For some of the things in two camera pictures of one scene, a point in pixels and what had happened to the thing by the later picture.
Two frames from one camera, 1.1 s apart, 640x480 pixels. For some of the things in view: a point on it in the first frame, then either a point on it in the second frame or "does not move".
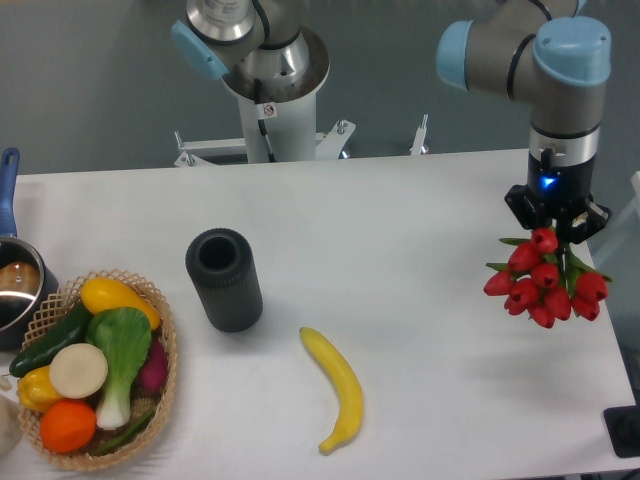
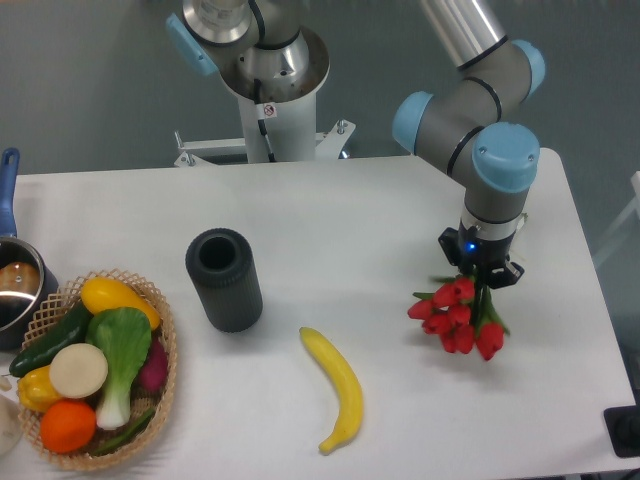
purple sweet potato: [154, 373] does not move
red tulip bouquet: [546, 281] → [463, 313]
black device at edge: [623, 425] does not move
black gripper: [558, 197] → [486, 258]
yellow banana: [347, 383] does not move
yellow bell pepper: [36, 390] does not move
